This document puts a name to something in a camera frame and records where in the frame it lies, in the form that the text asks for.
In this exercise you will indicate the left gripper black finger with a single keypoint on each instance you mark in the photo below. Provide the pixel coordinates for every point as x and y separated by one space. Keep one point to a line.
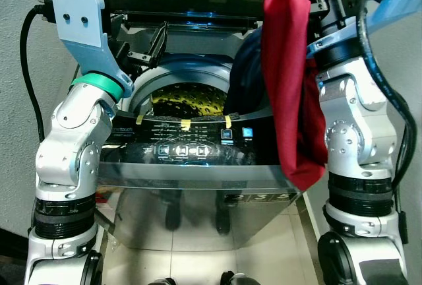
140 59
158 44

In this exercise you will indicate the red cloth garment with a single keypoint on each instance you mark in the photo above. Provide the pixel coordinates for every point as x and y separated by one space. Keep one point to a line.
287 87

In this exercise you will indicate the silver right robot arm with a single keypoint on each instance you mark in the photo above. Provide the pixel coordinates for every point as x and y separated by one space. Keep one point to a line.
359 140

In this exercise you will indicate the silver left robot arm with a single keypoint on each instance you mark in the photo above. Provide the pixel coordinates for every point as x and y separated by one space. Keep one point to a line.
69 153

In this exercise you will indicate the silver top-load washing machine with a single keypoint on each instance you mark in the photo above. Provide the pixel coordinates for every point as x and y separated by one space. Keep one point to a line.
198 192

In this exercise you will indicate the yellow tape piece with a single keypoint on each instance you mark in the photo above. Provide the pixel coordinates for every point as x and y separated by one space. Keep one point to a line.
140 119
186 125
228 121

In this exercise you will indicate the steel washer drum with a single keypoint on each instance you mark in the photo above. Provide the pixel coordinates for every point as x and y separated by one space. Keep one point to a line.
191 100

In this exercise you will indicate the dark navy garment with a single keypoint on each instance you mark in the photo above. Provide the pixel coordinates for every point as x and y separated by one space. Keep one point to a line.
247 77

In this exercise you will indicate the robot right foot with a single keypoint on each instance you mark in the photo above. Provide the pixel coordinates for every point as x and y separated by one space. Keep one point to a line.
239 279

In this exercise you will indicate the light blue left wrist camera mount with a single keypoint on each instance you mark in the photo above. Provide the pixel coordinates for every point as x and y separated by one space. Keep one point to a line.
82 28

